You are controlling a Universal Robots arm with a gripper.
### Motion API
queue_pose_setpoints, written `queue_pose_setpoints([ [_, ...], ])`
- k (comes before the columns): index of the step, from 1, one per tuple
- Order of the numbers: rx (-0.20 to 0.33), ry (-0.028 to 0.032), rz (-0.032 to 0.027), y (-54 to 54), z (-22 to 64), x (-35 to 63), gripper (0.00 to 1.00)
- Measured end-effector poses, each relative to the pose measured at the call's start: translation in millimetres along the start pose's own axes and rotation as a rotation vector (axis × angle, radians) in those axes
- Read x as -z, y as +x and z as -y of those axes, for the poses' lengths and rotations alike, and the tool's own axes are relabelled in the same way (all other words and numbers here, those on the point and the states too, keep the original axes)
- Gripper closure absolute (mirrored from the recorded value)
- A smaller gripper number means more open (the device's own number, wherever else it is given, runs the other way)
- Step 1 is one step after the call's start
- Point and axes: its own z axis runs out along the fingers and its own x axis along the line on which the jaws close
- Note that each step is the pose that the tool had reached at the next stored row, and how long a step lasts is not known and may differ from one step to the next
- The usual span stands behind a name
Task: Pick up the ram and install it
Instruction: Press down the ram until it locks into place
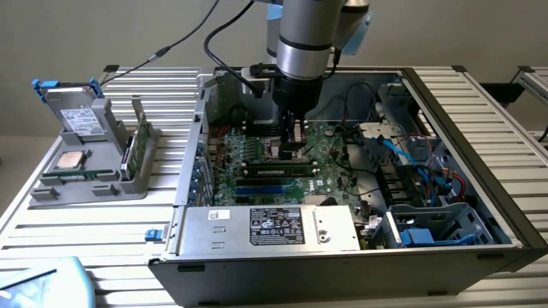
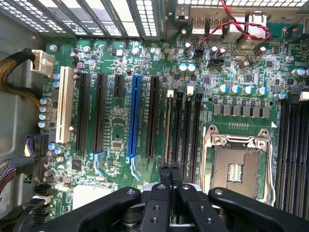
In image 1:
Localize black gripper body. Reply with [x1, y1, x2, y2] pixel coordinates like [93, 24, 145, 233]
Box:
[272, 75, 324, 121]

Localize installed green RAM stick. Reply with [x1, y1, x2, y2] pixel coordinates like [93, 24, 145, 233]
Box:
[242, 162, 316, 178]

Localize black RAM slot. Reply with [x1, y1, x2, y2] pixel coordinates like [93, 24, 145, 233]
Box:
[236, 176, 317, 187]

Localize green RAM stick upright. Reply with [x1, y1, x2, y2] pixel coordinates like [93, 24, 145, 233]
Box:
[128, 120, 154, 179]

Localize green RAM stick lying flat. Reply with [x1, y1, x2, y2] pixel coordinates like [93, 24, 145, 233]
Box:
[53, 172, 101, 182]

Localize CPU socket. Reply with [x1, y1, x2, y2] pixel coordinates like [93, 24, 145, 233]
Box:
[257, 137, 310, 162]

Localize green motherboard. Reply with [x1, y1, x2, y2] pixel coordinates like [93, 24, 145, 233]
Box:
[202, 120, 378, 222]

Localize blue expansion slot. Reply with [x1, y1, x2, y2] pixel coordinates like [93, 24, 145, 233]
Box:
[233, 185, 286, 195]

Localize metal drive cage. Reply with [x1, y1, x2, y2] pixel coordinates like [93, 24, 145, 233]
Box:
[357, 81, 438, 167]

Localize silver power supply unit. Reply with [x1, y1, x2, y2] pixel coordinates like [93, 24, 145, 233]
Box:
[176, 204, 361, 255]

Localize black case fan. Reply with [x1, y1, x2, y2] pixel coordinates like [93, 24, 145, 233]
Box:
[374, 158, 430, 207]

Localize blue disk bay connector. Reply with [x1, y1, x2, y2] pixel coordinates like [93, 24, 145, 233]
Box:
[398, 228, 436, 248]

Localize grey disk bay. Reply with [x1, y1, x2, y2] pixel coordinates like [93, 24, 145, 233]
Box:
[384, 201, 496, 248]

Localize blue case latch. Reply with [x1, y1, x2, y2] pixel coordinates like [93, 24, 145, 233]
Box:
[144, 227, 166, 242]

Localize open Dell PC case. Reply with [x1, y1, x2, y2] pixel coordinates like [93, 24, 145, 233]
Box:
[146, 65, 548, 308]

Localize grey parts rack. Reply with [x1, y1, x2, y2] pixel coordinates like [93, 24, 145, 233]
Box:
[28, 95, 162, 207]

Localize CPU chip with copper lid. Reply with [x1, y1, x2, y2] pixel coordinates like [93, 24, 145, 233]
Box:
[56, 150, 89, 170]

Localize neighbouring metal slat table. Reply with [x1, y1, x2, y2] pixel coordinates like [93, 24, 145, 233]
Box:
[512, 65, 548, 98]

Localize blurred blue object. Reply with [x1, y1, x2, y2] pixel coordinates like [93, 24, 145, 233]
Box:
[0, 255, 94, 308]

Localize wrist camera box with mount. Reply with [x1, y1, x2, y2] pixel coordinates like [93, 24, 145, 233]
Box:
[240, 63, 284, 99]

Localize black power wire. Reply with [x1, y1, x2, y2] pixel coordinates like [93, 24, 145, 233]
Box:
[332, 81, 382, 135]

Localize black camera cable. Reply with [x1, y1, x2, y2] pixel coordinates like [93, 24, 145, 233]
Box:
[202, 0, 262, 98]

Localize light blue SATA wire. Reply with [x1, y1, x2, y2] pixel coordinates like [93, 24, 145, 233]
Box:
[374, 135, 450, 206]

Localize black cable with metal connector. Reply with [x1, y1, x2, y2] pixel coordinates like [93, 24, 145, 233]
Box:
[100, 0, 224, 85]

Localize red wire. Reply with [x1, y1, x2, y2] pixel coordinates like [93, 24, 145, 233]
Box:
[444, 166, 470, 197]

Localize hard disk with blue bracket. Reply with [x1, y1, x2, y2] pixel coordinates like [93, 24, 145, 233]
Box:
[30, 77, 106, 142]

